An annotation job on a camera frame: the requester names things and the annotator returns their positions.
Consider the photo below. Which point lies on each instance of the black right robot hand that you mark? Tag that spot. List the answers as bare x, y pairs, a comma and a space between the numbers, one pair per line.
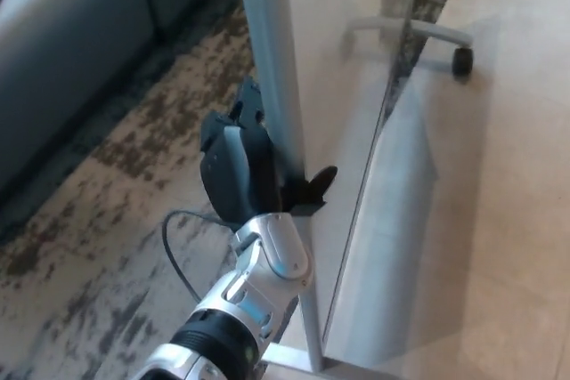
231, 175

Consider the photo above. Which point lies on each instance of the grey patterned carpet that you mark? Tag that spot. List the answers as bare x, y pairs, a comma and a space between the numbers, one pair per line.
111, 264

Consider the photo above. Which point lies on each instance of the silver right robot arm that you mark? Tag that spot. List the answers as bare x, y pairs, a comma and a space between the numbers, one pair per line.
267, 264

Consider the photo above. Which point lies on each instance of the white mobile whiteboard with stand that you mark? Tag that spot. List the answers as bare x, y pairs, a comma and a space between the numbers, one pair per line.
320, 86

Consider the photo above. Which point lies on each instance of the black caster wheel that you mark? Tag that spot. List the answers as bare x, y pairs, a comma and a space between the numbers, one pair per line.
462, 62

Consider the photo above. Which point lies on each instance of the grey sofa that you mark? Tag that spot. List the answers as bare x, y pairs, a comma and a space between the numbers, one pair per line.
67, 64

